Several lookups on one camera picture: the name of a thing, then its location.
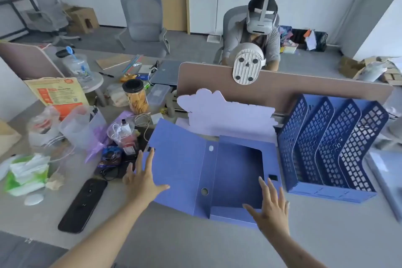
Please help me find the silver laptop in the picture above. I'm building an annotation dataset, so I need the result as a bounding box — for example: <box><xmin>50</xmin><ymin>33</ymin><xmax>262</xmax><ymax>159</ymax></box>
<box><xmin>149</xmin><ymin>59</ymin><xmax>183</xmax><ymax>86</ymax></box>

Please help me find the purple plastic bag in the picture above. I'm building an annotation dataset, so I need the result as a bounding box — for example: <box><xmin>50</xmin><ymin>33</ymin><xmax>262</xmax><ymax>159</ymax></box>
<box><xmin>84</xmin><ymin>110</ymin><xmax>136</xmax><ymax>164</ymax></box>

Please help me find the person's right hand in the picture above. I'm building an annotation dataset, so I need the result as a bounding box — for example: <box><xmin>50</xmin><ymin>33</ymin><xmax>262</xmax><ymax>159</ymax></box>
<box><xmin>243</xmin><ymin>177</ymin><xmax>290</xmax><ymax>235</ymax></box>

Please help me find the clear jar with black lid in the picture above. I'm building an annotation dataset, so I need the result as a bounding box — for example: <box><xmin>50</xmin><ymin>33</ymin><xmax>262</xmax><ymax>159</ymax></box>
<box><xmin>121</xmin><ymin>79</ymin><xmax>149</xmax><ymax>116</ymax></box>

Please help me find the clear cup with white cable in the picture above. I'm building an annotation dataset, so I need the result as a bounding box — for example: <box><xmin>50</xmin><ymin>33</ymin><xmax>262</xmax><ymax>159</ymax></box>
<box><xmin>106</xmin><ymin>119</ymin><xmax>139</xmax><ymax>156</ymax></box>

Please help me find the clear water jug blue cap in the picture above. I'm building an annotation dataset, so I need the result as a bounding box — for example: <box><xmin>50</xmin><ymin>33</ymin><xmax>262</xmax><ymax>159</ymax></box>
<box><xmin>55</xmin><ymin>46</ymin><xmax>93</xmax><ymax>84</ymax></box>

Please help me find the green wet wipes pack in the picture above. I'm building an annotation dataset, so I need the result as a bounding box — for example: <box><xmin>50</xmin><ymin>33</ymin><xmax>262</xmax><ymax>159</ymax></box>
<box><xmin>4</xmin><ymin>153</ymin><xmax>51</xmax><ymax>197</ymax></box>

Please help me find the lavender cloud-shaped board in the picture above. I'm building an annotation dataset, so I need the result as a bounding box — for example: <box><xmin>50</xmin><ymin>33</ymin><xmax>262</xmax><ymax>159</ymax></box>
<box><xmin>177</xmin><ymin>88</ymin><xmax>280</xmax><ymax>144</ymax></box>

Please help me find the blue open file box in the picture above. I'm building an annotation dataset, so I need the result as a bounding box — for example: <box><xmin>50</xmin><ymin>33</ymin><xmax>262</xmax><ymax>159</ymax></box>
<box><xmin>142</xmin><ymin>118</ymin><xmax>282</xmax><ymax>226</ymax></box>

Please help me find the pile of cardboard boxes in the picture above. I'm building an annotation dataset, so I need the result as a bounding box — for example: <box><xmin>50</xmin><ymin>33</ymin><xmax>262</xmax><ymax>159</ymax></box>
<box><xmin>339</xmin><ymin>55</ymin><xmax>402</xmax><ymax>86</ymax></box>

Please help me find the black frame table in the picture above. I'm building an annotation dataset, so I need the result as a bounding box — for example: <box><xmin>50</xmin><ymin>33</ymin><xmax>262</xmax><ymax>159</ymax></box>
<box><xmin>0</xmin><ymin>0</ymin><xmax>40</xmax><ymax>41</ymax></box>

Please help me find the person's left forearm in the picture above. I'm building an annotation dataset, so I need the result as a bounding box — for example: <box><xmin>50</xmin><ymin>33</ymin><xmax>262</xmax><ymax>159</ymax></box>
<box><xmin>50</xmin><ymin>197</ymin><xmax>153</xmax><ymax>268</ymax></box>

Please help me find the person's right forearm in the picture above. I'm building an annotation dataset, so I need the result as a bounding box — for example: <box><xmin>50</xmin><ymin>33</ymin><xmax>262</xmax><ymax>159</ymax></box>
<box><xmin>259</xmin><ymin>229</ymin><xmax>329</xmax><ymax>268</ymax></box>

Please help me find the black cable bundle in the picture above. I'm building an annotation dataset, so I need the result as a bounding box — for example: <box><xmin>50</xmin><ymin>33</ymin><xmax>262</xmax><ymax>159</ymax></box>
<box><xmin>96</xmin><ymin>146</ymin><xmax>136</xmax><ymax>181</ymax></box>

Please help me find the white desk fan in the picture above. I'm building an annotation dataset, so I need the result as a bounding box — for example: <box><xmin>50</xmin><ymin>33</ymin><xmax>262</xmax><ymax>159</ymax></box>
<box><xmin>232</xmin><ymin>43</ymin><xmax>267</xmax><ymax>85</ymax></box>

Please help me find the black oblong device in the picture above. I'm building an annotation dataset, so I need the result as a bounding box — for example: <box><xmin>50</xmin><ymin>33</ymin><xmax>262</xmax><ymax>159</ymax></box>
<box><xmin>57</xmin><ymin>178</ymin><xmax>108</xmax><ymax>234</ymax></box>

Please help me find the clear plastic storage box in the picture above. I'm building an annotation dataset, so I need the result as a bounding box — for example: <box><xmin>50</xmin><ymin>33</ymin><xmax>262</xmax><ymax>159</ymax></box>
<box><xmin>147</xmin><ymin>84</ymin><xmax>173</xmax><ymax>112</ymax></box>

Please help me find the grey flat tray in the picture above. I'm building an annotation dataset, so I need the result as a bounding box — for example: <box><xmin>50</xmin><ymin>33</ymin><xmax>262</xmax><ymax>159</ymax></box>
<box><xmin>366</xmin><ymin>148</ymin><xmax>402</xmax><ymax>222</ymax></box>

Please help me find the crumpled beige tissue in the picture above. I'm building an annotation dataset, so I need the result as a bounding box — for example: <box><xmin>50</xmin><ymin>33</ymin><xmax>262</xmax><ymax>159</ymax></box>
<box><xmin>45</xmin><ymin>172</ymin><xmax>65</xmax><ymax>190</ymax></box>

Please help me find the clear plastic bag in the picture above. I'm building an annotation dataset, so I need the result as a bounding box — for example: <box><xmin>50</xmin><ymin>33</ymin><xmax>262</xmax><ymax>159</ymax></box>
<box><xmin>26</xmin><ymin>106</ymin><xmax>62</xmax><ymax>148</ymax></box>

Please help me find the white headset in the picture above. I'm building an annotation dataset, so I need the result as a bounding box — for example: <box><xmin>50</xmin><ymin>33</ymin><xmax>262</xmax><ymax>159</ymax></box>
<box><xmin>246</xmin><ymin>0</ymin><xmax>279</xmax><ymax>35</ymax></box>

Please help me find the pile of colourful items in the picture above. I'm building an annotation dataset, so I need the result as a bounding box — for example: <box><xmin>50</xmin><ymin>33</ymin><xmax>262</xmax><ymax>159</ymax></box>
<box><xmin>278</xmin><ymin>25</ymin><xmax>329</xmax><ymax>55</ymax></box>

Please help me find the blue perforated file rack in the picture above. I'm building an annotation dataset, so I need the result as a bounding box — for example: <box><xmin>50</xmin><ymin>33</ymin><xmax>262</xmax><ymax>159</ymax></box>
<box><xmin>276</xmin><ymin>93</ymin><xmax>390</xmax><ymax>204</ymax></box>

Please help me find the brown desk divider panel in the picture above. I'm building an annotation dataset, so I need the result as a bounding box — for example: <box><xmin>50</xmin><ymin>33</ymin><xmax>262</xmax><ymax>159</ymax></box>
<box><xmin>177</xmin><ymin>62</ymin><xmax>394</xmax><ymax>115</ymax></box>
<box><xmin>0</xmin><ymin>41</ymin><xmax>65</xmax><ymax>80</ymax></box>

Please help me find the white oval pebble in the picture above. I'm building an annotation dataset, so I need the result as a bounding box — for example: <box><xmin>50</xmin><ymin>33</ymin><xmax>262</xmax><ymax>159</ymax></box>
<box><xmin>24</xmin><ymin>193</ymin><xmax>45</xmax><ymax>207</ymax></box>

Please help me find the orange paper bag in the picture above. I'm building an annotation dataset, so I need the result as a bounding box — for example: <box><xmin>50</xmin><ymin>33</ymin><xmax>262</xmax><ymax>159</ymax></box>
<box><xmin>24</xmin><ymin>76</ymin><xmax>90</xmax><ymax>121</ymax></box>

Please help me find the white round side table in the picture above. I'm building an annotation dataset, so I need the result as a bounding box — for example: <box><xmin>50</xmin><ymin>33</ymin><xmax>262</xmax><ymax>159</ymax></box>
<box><xmin>80</xmin><ymin>71</ymin><xmax>106</xmax><ymax>107</ymax></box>

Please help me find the translucent plastic container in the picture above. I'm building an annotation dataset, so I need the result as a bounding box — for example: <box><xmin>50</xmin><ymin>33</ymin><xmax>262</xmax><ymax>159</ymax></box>
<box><xmin>58</xmin><ymin>105</ymin><xmax>107</xmax><ymax>149</ymax></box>

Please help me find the person's left hand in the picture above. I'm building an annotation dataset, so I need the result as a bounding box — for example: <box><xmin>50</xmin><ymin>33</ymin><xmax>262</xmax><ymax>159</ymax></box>
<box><xmin>122</xmin><ymin>148</ymin><xmax>171</xmax><ymax>204</ymax></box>

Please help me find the thin wooden board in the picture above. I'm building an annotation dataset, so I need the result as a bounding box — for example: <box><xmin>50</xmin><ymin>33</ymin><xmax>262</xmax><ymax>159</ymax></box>
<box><xmin>95</xmin><ymin>54</ymin><xmax>134</xmax><ymax>71</ymax></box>

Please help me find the brown cardboard box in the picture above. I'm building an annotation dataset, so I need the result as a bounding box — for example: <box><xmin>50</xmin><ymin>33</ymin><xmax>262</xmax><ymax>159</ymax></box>
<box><xmin>62</xmin><ymin>3</ymin><xmax>100</xmax><ymax>35</ymax></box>

